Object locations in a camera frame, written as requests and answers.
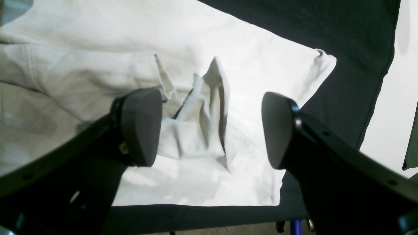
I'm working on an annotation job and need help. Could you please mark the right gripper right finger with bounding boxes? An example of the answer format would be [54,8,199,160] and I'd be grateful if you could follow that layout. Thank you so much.
[261,92,418,235]

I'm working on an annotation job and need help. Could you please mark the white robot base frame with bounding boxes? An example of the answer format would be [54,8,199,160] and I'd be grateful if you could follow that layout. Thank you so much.
[360,0,418,178]

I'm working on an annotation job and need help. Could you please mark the black table cloth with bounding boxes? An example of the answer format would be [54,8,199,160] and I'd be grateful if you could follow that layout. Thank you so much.
[102,0,400,235]

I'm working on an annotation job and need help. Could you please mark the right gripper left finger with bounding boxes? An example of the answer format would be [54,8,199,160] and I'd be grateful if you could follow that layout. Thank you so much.
[0,89,163,235]

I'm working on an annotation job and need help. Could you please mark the white T-shirt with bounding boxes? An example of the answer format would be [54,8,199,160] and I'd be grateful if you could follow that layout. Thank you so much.
[1,0,337,207]

